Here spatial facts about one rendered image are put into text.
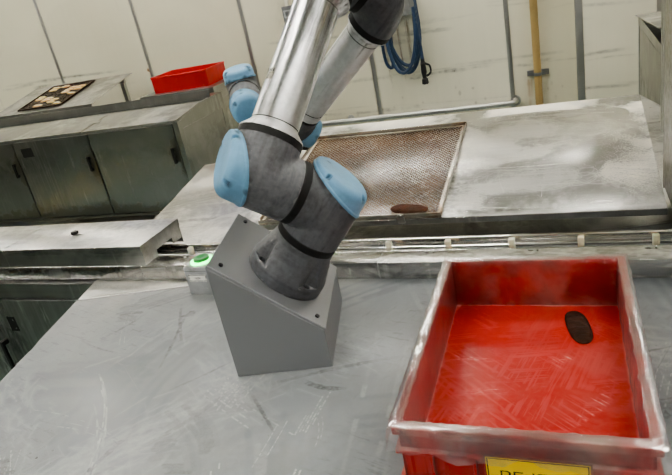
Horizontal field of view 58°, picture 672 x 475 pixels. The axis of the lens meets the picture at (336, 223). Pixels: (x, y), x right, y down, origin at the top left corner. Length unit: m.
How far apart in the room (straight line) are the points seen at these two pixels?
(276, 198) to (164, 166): 3.32
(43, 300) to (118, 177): 2.65
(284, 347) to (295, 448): 0.21
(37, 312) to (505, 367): 1.44
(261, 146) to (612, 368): 0.66
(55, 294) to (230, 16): 4.06
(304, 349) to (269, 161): 0.35
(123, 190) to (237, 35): 1.86
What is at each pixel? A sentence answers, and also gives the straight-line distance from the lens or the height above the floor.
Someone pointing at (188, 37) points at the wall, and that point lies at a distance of 5.91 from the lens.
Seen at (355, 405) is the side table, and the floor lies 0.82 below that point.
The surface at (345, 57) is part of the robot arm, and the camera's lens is 1.27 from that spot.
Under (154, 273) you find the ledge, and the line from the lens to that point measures 1.66.
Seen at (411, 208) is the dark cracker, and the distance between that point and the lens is 1.51.
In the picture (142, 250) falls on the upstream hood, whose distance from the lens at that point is 1.66.
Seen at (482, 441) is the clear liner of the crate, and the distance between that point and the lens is 0.80.
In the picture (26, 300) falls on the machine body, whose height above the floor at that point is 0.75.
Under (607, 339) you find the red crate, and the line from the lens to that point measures 1.12.
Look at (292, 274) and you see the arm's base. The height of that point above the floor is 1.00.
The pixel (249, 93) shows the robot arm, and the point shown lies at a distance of 1.37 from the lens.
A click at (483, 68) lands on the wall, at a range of 5.05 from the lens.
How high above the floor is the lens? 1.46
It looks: 22 degrees down
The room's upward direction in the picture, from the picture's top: 12 degrees counter-clockwise
